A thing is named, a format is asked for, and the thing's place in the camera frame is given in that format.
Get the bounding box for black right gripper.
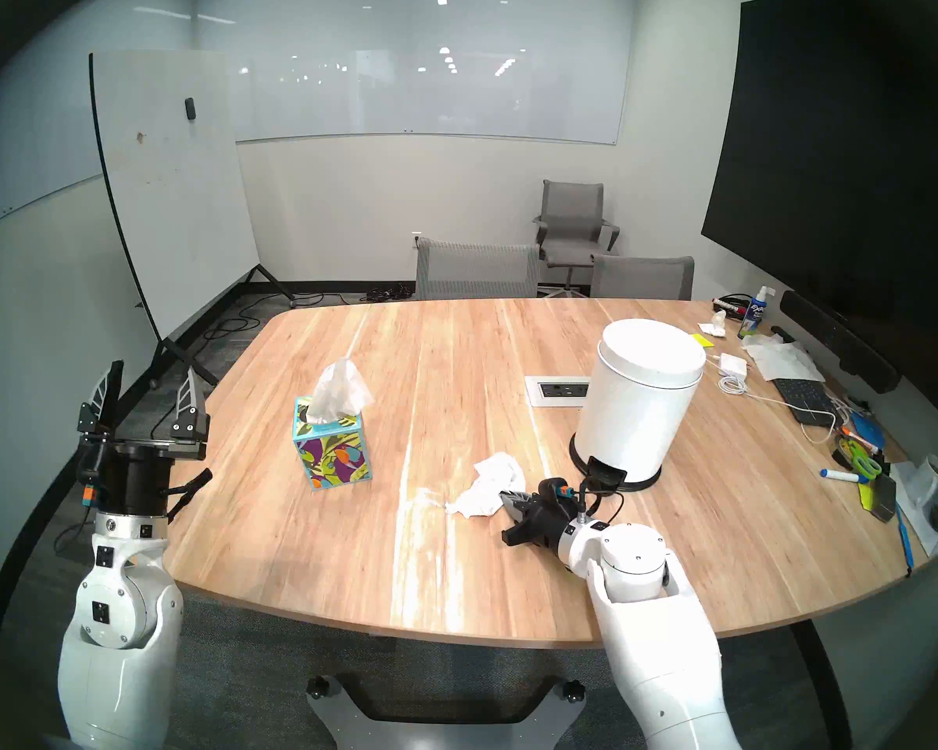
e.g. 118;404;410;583
501;490;587;566

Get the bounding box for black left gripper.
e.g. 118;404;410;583
77;360;210;515

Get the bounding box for white tissue sheet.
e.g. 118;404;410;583
306;359;375;425
446;452;528;519

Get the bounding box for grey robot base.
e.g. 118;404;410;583
306;674;618;750

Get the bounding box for colourful toucan tissue box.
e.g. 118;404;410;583
293;401;373;491

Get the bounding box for table power outlet box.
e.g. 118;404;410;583
524;376;593;408

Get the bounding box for white pedal trash can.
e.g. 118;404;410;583
569;319;707;493

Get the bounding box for rolling whiteboard on stand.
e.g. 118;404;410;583
88;49;298;386

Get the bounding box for grey mesh office chair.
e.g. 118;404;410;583
414;237;542;302

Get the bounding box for grey fabric office chair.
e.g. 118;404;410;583
590;255;695;301

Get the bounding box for grey armrest office chair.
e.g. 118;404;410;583
533;180;621;296

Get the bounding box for white paper towel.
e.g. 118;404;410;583
743;334;825;382

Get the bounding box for whiteboard cleaner spray bottle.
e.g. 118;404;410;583
739;285;776;340

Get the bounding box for black keyboard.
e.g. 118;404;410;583
772;377;841;427

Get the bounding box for blue pouch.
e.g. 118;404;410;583
848;412;886;451

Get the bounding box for black video sound bar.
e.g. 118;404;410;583
779;290;901;394

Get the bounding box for dark block with yellow edge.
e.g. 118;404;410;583
860;475;898;523

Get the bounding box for white paper sheet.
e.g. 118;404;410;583
891;463;938;558

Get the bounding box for white paper cup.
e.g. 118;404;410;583
903;454;938;507

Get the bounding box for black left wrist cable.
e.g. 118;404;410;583
164;467;214;523

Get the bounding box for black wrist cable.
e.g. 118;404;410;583
164;467;214;523
575;463;626;527

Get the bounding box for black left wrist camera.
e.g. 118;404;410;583
77;445;104;512

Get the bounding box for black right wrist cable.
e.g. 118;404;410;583
575;463;626;527

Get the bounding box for black floor cable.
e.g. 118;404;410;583
211;286;360;343

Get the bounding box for white charger cable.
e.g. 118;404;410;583
703;355;843;445

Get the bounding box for wall whiteboard with writing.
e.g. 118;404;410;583
0;0;196;240

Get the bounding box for green handled scissors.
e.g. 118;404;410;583
836;436;884;480

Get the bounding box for wide glass wall whiteboard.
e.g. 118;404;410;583
195;0;634;145

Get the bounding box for large black wall screen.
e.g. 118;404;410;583
701;0;938;351

